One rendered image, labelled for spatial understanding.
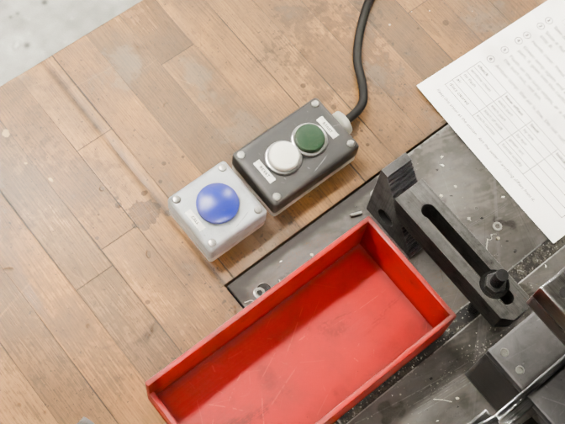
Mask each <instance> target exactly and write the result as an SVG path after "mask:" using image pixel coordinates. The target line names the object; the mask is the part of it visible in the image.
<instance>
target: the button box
mask: <svg viewBox="0 0 565 424"><path fill-rule="evenodd" d="M373 1H374V0H365V1H364V3H363V5H362V10H361V12H360V16H359V19H358V23H357V27H356V33H355V39H354V45H353V66H354V70H355V73H356V79H357V83H358V88H359V101H358V103H357V105H356V107H355V108H354V109H353V110H352V111H351V112H350V113H349V114H347V115H344V114H343V113H342V112H340V111H336V112H335V113H333V114H331V113H330V111H329V110H328V109H327V108H326V107H325V106H324V105H323V104H322V103H321V102H320V101H319V100H318V99H317V98H313V99H312V100H310V101H309V102H307V103H306V104H305V105H303V106H302V107H301V108H299V109H297V110H296V111H294V112H293V113H291V114H290V115H289V116H287V117H286V118H285V119H283V120H281V121H280V122H278V123H277V124H275V125H274V126H273V127H272V128H270V129H269V130H267V131H265V132H264V133H262V134H261V135H259V136H258V137H256V138H255V139H254V140H252V141H251V142H249V143H248V144H246V145H245V146H243V147H242V148H240V149H239V150H238V151H236V152H235V153H234V154H233V156H232V169H233V171H234V172H235V173H236V174H237V176H238V177H239V178H240V179H241V181H242V182H243V183H244V184H245V185H246V186H247V187H248V189H250V191H251V192H252V193H253V194H254V195H255V196H256V198H257V199H258V200H259V201H260V203H261V204H262V205H263V206H264V207H265V209H266V210H267V211H268V212H269V214H270V215H272V216H276V215H278V214H280V213H281V212H283V211H284V210H285V209H286V208H288V207H289V206H290V205H292V204H294V203H295V202H296V201H298V200H299V199H301V198H302V197H303V196H304V195H305V194H307V193H309V192H310V191H311V190H313V189H314V188H316V187H317V186H319V185H320V184H322V182H324V181H325V180H326V179H328V178H330V177H331V176H332V175H334V174H335V173H337V172H338V171H340V170H341V169H342V168H343V167H345V166H346V165H347V164H349V163H350V162H352V161H353V160H354V158H355V155H356V154H357V151H358V148H359V145H358V143H357V142H356V141H355V140H354V139H353V138H352V137H351V135H350V133H351V132H352V126H351V122H352V121H353V120H354V119H356V118H357V117H358V116H359V115H360V114H361V113H362V111H363V110H364V108H366V106H367V100H368V95H367V81H366V78H365V73H364V71H363V67H362V41H363V35H364V31H365V28H366V24H367V18H368V14H369V12H370V9H371V6H372V3H373ZM305 124H313V125H318V126H319V127H320V128H321V129H322V130H323V131H324V133H325V143H324V145H323V147H322V148H321V149H320V150H319V151H317V152H314V153H307V152H304V151H301V150H299V148H298V147H297V146H296V145H295V142H294V136H295V133H296V131H297V129H298V128H299V127H300V126H301V125H305ZM281 141H286V142H289V143H291V144H293V145H294V146H296V148H297V149H298V153H299V159H298V165H297V166H296V167H295V168H294V169H292V170H290V171H286V172H282V171H278V170H277V169H275V168H274V167H272V166H271V164H270V162H269V161H268V155H269V151H270V149H271V147H272V146H273V145H274V144H276V143H278V142H281Z"/></svg>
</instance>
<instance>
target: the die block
mask: <svg viewBox="0 0 565 424"><path fill-rule="evenodd" d="M465 375H466V376H467V378H468V379H469V380H470V381H471V382H472V384H473V385H474V386H475V387H476V388H477V389H478V391H479V392H480V393H481V394H482V395H483V397H484V398H485V399H486V400H487V401H488V403H489V404H490V405H491V406H492V407H493V408H494V409H495V410H496V411H497V412H498V411H499V410H500V409H501V408H502V407H504V406H505V405H506V404H507V403H508V402H510V401H511V400H512V399H513V398H514V397H516V396H517V395H518V394H519V392H518V390H517V389H516V388H515V387H514V386H513V385H512V384H511V383H510V382H509V381H508V380H507V378H506V377H505V376H504V375H503V374H502V373H501V372H500V370H499V369H498V368H497V367H496V366H495V365H494V363H493V362H492V361H491V360H490V359H489V358H488V356H487V355H486V354H484V355H483V356H482V357H481V358H480V359H479V360H478V361H477V362H476V363H475V364H474V365H473V366H472V367H471V368H470V369H469V370H468V371H467V372H466V373H465ZM531 417H533V419H534V420H535V421H536V422H537V423H538V424H546V423H545V422H544V421H543V420H542V419H541V417H540V416H539V415H538V414H537V413H536V411H535V410H534V409H533V408H532V407H531V408H530V409H529V410H528V411H527V412H526V413H525V414H524V415H523V416H522V417H520V418H519V419H518V420H517V421H516V422H515V423H513V424H522V423H523V422H525V421H527V420H528V419H530V418H531Z"/></svg>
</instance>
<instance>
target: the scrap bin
mask: <svg viewBox="0 0 565 424"><path fill-rule="evenodd" d="M456 317H457V315H456V314H455V313H454V312H453V311H452V310H451V308H450V307H449V306H448V305H447V304H446V303H445V301H444V300H443V299H442V298H441V297H440V296H439V294H438V293H437V292H436V291H435V290H434V289H433V288H432V287H431V286H430V285H429V284H428V283H427V281H426V280H425V279H424V278H423V277H422V276H421V275H420V273H419V272H418V271H417V270H416V269H415V267H414V266H413V265H412V264H411V263H410V262H409V260H408V259H407V258H406V257H405V256H404V255H403V253H402V252H401V251H400V250H399V249H398V248H397V247H396V246H395V245H394V244H393V243H392V242H391V241H390V239H389V238H388V237H387V236H386V235H385V234H384V232H383V231H382V230H381V229H380V228H379V227H378V225H377V224H376V223H375V222H374V221H373V220H372V218H371V217H370V216H368V217H366V218H365V219H364V220H362V221H361V222H359V223H358V224H357V225H355V226H354V227H352V228H351V229H350V230H349V231H347V232H346V233H345V234H343V235H342V236H340V237H339V238H338V239H336V240H335V241H333V242H332V243H331V244H329V245H328V246H327V247H326V248H325V249H323V250H322V251H321V252H319V253H318V254H316V255H315V256H314V257H312V258H310V259H309V260H308V261H307V262H306V263H304V264H303V265H302V266H300V267H299V268H297V269H296V270H295V271H293V272H292V273H290V274H289V275H288V276H287V277H286V278H284V279H283V280H282V281H280V282H279V283H278V284H276V285H275V286H273V287H272V288H270V289H269V290H268V291H267V292H266V293H264V294H263V295H261V296H260V297H259V298H257V299H256V300H254V301H253V302H252V303H250V304H249V305H247V306H246V307H245V308H244V309H243V310H241V311H240V312H239V313H237V314H236V315H234V316H233V317H231V318H230V319H229V320H227V321H226V322H225V323H224V324H223V325H221V326H220V327H218V328H217V329H216V330H214V331H213V332H211V333H210V334H209V335H207V336H206V337H205V338H204V339H203V340H201V341H200V342H198V343H197V344H195V345H194V346H193V347H191V348H190V349H188V350H187V351H186V352H185V353H184V354H182V355H181V356H180V357H178V358H177V359H175V360H174V361H173V362H171V363H170V364H168V365H167V366H166V367H165V368H163V369H162V370H161V371H159V372H158V373H157V374H155V375H154V376H152V377H151V378H150V379H148V380H147V381H146V382H145V387H146V392H147V396H148V400H149V401H150V402H151V404H152V405H153V406H154V407H155V408H156V410H157V411H158V412H159V414H160V415H161V417H162V418H163V419H164V421H165V422H166V424H333V423H334V422H336V421H337V420H338V419H340V418H341V417H342V416H343V415H345V414H346V413H347V412H348V411H349V410H350V409H351V408H353V407H354V406H355V405H356V404H358V403H359V402H360V401H361V400H363V399H364V398H365V397H367V396H368V395H369V394H370V393H372V392H373V391H374V390H375V389H376V388H377V387H378V386H380V385H381V384H382V383H384V382H385V381H386V380H387V379H389V378H390V377H391V376H392V375H394V374H395V373H396V372H398V371H399V370H400V369H401V368H402V367H403V366H404V365H405V364H407V363H408V362H409V361H411V360H412V359H413V358H414V357H416V356H417V355H418V354H419V353H421V352H422V351H423V350H425V349H426V348H427V347H428V346H429V345H430V344H431V343H432V342H434V341H435V340H436V339H438V338H439V337H440V336H442V334H443V333H444V332H445V331H446V329H447V328H448V327H449V325H450V324H451V323H452V322H453V321H454V320H455V318H456Z"/></svg>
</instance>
